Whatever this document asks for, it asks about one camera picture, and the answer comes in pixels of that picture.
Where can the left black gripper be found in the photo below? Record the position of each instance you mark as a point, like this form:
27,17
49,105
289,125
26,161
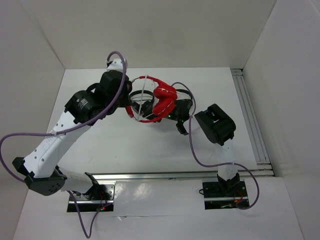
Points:
125,102

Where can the red headphones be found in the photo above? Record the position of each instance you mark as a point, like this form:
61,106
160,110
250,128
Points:
164,95

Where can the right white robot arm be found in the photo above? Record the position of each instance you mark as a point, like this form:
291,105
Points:
219,129

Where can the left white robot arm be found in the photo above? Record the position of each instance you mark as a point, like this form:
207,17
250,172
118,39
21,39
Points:
40,168

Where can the black headphones right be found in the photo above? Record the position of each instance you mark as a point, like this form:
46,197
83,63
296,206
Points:
186,93

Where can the black headphones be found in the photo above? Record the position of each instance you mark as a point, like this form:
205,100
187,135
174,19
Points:
142,103
186,93

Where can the black headphones left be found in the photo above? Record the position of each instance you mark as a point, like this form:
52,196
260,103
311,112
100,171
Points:
142,103

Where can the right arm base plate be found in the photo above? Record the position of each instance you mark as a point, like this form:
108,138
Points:
214,198

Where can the right side aluminium rail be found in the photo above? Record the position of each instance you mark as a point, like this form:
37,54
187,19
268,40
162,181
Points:
264,166

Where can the aluminium rail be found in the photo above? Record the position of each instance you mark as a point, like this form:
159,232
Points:
170,175
264,166

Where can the front aluminium rail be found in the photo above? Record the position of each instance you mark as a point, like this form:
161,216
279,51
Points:
170,175

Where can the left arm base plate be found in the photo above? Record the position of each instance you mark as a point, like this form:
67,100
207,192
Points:
101,199

